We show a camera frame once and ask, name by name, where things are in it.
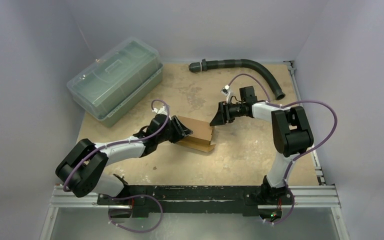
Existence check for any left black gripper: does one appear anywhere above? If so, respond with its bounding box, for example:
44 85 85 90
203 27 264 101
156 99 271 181
156 115 192 144

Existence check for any brown cardboard box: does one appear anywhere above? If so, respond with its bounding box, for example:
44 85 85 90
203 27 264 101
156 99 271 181
176 116 216 153

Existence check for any clear plastic storage box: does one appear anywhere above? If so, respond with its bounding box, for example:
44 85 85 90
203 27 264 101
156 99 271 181
66 37 163 128

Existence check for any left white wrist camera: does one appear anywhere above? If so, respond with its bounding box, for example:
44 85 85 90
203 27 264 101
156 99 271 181
152 105 169 116

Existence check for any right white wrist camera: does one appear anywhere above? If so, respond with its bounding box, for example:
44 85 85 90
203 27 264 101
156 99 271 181
220 85 233 104

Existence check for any aluminium frame profile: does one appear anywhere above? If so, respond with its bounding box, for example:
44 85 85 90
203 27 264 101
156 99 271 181
39 184 350 240

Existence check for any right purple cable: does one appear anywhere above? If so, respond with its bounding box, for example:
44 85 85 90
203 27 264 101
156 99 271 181
228 73 339 227

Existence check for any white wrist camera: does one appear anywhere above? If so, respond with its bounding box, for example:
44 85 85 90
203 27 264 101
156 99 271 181
220 85 233 104
152 105 169 116

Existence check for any black corrugated hose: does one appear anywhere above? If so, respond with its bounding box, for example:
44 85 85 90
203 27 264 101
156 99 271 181
188 58 286 101

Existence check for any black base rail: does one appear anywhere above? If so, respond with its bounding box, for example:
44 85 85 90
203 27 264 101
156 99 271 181
97 185 294 220

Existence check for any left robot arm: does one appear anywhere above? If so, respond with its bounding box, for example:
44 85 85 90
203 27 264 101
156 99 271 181
55 113 193 205

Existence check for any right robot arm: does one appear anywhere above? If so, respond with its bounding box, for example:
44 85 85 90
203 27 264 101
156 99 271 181
209 86 314 204

